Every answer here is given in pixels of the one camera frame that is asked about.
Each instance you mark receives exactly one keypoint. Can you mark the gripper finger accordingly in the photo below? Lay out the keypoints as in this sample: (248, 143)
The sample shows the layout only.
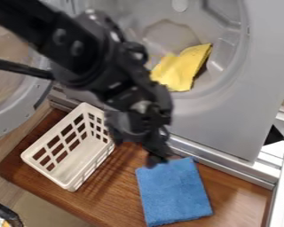
(156, 147)
(113, 127)

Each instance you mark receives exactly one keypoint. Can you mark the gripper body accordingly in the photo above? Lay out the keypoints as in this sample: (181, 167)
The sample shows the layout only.
(142, 102)

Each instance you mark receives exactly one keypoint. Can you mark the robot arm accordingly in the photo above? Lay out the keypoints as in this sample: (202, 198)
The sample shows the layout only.
(65, 44)

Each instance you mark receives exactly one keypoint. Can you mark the blue cloth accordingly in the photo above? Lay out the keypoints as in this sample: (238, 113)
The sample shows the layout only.
(172, 192)

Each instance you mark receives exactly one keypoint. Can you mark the yellow cloth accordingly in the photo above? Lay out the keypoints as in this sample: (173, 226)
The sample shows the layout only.
(180, 69)

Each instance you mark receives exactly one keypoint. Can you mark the white basket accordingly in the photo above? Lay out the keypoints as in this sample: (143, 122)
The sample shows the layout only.
(67, 147)

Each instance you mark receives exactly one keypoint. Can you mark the washing machine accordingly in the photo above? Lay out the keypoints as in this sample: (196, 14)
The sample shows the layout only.
(227, 74)

